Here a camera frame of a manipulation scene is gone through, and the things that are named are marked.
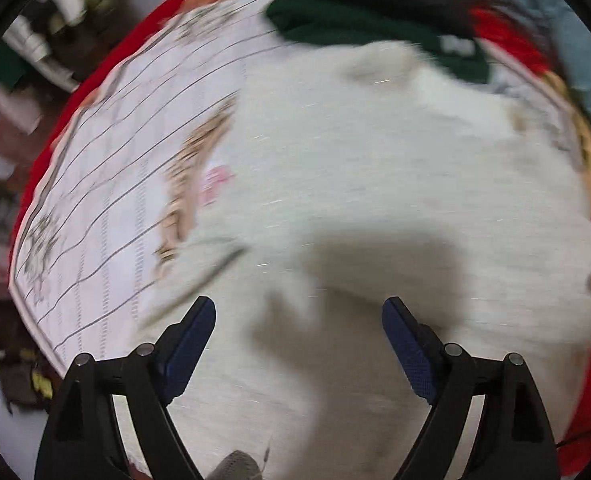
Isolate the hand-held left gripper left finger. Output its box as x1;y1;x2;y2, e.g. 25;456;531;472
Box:
34;296;217;480

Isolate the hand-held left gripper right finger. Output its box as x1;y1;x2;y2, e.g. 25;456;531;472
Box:
382;296;560;480

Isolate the light grey large garment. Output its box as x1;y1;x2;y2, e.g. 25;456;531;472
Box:
140;40;591;480

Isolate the dark floor clutter pile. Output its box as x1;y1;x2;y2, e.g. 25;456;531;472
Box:
0;300;58;413

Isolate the red bordered printed blanket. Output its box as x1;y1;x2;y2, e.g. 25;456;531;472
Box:
8;0;591;478

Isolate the blue grey cloth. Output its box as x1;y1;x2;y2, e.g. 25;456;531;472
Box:
485;0;591;153

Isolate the green cloth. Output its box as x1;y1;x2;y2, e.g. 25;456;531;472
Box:
0;47;28;88

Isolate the dark green garment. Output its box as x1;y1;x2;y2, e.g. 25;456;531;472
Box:
265;0;491;86

